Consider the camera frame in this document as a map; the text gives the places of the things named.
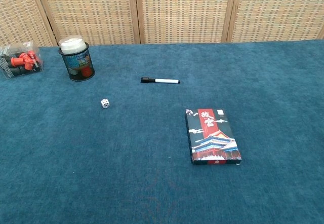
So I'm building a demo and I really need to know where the black and white marker pen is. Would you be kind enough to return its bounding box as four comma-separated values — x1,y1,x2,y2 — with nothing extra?
140,76,181,85

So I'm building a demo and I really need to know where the dark can with white lid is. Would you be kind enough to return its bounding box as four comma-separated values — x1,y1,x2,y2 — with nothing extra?
58,42,96,82

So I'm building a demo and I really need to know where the clear box with red pieces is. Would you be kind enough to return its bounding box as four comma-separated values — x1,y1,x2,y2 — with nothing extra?
0,41,44,79

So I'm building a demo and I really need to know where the blue felt table mat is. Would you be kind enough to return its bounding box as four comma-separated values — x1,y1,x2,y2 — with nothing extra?
0,39,324,224

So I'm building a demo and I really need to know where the palace print card box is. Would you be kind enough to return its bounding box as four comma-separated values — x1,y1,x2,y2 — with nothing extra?
185,108,242,166

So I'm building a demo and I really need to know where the woven folding screen panel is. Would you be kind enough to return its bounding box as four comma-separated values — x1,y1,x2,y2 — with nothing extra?
27,0,141,45
0,0,58,47
128,0,238,44
221,0,324,43

